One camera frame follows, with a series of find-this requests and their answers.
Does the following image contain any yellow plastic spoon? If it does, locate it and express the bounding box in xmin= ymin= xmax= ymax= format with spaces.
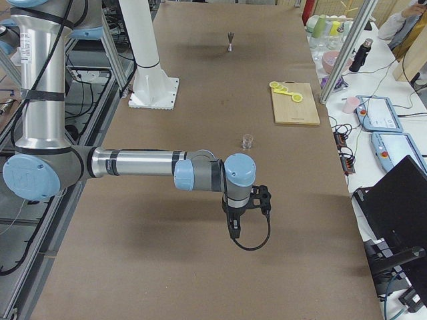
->
xmin=273 ymin=89 xmax=301 ymax=98

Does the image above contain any pink plastic cup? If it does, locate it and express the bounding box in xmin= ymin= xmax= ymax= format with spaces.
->
xmin=342 ymin=97 xmax=360 ymax=114

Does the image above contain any black laptop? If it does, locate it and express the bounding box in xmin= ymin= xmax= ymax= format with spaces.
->
xmin=353 ymin=155 xmax=426 ymax=303

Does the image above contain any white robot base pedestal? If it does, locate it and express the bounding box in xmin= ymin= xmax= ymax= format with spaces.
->
xmin=119 ymin=0 xmax=179 ymax=110

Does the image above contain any wooden cutting board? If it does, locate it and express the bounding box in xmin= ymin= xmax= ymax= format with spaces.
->
xmin=270 ymin=82 xmax=320 ymax=125

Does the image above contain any black water bottle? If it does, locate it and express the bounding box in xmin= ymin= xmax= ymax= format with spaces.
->
xmin=349 ymin=38 xmax=373 ymax=73

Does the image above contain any aluminium frame post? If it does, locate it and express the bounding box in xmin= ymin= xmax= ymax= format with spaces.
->
xmin=319 ymin=0 xmax=378 ymax=105

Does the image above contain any purple cloth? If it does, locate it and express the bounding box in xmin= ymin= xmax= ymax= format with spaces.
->
xmin=320 ymin=75 xmax=348 ymax=91

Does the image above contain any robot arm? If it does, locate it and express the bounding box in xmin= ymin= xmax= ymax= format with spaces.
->
xmin=2 ymin=1 xmax=270 ymax=241

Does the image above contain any pink bowl with ice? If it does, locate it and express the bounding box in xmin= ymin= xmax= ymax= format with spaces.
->
xmin=322 ymin=51 xmax=353 ymax=74

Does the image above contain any lemon slice end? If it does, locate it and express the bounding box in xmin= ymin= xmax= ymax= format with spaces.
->
xmin=269 ymin=81 xmax=280 ymax=89

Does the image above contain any teach pendant near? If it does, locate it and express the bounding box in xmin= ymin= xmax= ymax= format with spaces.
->
xmin=370 ymin=132 xmax=426 ymax=172

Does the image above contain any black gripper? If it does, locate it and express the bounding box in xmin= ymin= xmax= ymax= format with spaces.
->
xmin=222 ymin=203 xmax=258 ymax=238

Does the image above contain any teach pendant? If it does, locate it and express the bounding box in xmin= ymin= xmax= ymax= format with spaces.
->
xmin=370 ymin=132 xmax=426 ymax=172
xmin=355 ymin=95 xmax=403 ymax=133

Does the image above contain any teach pendant far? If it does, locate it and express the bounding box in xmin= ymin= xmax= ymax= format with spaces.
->
xmin=355 ymin=95 xmax=403 ymax=133

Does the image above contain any steel measuring jigger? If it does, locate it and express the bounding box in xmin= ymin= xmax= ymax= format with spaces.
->
xmin=227 ymin=32 xmax=234 ymax=52

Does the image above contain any green plastic cup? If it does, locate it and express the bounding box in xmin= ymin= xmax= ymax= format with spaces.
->
xmin=312 ymin=15 xmax=326 ymax=39

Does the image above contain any yellow plastic cup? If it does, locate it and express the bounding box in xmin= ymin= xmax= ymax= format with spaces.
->
xmin=329 ymin=21 xmax=341 ymax=37

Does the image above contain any clear glass cup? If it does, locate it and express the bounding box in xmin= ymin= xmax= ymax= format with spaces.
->
xmin=242 ymin=134 xmax=254 ymax=150

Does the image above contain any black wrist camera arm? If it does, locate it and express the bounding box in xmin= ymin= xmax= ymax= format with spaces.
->
xmin=248 ymin=185 xmax=272 ymax=218

